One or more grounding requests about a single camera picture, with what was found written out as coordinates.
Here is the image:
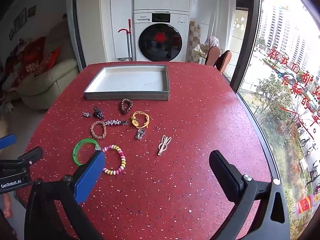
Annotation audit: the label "yellow cord bracelet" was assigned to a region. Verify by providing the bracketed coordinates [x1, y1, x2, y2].
[131, 111, 150, 129]

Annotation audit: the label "pink yellow beaded bracelet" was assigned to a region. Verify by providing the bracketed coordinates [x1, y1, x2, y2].
[101, 144, 127, 176]

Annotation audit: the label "beige rabbit hair clip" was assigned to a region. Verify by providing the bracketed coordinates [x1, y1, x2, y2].
[157, 134, 172, 156]

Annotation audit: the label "green translucent bangle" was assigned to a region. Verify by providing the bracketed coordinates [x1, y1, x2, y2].
[72, 138, 102, 166]

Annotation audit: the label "cream cloth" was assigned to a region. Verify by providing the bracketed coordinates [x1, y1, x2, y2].
[192, 44, 209, 60]

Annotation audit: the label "brown braided hair tie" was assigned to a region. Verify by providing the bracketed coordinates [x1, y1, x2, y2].
[90, 121, 107, 140]

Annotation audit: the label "grey jewelry tray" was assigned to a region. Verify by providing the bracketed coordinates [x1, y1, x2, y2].
[83, 64, 170, 101]

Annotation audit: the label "red handled mop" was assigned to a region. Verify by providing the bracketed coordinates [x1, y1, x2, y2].
[118, 19, 134, 61]

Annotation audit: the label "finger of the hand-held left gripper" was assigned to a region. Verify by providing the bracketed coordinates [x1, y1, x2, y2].
[17, 147, 43, 167]
[0, 134, 17, 150]

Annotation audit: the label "white washing machine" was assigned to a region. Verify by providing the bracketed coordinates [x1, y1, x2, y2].
[133, 10, 190, 62]

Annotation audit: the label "pale pink cloth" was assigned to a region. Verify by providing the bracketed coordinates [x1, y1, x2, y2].
[204, 36, 220, 53]

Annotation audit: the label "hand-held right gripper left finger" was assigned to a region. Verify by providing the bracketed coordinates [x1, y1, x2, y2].
[24, 151, 106, 240]

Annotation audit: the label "red cushion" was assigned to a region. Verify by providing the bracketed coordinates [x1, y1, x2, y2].
[35, 47, 62, 77]

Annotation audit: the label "brown spiral hair tie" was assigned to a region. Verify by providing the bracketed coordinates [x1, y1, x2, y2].
[119, 98, 134, 115]

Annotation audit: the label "cream sofa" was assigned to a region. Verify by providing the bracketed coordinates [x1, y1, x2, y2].
[17, 37, 79, 110]

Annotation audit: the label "white cabinet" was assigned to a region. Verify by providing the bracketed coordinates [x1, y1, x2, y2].
[110, 0, 134, 58]

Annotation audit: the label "red printed blanket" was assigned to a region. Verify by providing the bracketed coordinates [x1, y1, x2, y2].
[0, 36, 47, 90]

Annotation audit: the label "brown slipper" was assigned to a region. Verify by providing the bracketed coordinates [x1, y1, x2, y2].
[205, 46, 220, 67]
[215, 50, 232, 73]

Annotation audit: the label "wall picture frames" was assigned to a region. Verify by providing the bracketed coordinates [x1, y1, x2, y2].
[9, 5, 37, 40]

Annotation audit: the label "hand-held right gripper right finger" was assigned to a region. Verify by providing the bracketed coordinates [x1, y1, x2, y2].
[209, 150, 290, 240]

